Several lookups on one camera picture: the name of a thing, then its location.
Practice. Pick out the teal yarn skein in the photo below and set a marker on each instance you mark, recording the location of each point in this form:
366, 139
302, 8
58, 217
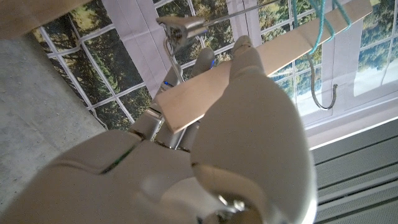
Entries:
320, 21

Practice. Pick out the printed window backdrop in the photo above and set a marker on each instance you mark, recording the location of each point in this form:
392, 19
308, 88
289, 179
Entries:
280, 46

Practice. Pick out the wooden stick with metal clips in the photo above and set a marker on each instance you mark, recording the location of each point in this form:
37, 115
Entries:
248, 68

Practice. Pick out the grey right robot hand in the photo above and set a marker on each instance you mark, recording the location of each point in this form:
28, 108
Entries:
242, 140

